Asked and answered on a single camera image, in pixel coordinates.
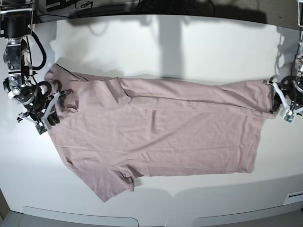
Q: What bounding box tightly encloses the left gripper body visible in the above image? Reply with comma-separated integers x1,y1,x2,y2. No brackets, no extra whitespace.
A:
268,76,303,116

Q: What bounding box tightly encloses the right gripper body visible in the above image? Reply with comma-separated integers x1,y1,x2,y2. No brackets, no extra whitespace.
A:
7,80,54,122

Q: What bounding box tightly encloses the mauve pink T-shirt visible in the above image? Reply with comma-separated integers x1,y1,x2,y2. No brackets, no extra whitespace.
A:
45,65,273,201

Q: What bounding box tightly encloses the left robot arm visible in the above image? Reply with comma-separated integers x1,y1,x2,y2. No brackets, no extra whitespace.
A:
267,0,303,123

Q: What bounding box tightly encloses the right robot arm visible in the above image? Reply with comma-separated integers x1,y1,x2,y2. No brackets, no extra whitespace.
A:
1,8,70,133

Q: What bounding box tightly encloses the white label sticker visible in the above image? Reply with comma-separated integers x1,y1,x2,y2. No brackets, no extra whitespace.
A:
283,191,303,205

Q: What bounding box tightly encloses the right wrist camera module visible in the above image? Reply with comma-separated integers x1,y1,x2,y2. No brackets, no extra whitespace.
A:
35,121,51,135

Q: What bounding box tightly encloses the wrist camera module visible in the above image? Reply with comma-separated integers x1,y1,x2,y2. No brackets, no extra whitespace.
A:
282,109,296,123
35,121,51,135

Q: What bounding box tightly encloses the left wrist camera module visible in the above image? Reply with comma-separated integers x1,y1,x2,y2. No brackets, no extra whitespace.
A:
282,109,296,123

